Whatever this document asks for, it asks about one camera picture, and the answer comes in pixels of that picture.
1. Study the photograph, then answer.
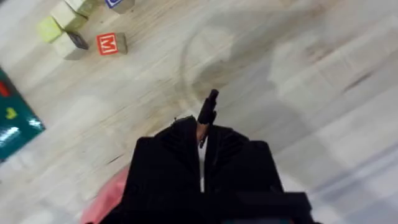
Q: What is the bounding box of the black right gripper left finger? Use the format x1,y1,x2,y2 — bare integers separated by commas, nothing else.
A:
101,114,202,224

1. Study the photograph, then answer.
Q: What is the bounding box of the green board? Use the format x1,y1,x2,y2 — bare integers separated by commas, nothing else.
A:
0,67,47,162

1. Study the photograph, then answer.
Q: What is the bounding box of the pink zip bag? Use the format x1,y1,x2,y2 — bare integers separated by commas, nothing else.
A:
80,166,131,224

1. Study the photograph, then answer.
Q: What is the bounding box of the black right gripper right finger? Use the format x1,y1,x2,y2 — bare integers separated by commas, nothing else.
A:
203,124,284,200

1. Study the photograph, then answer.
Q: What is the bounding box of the heap of wooden letter blocks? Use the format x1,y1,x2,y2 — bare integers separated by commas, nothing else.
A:
36,0,136,60

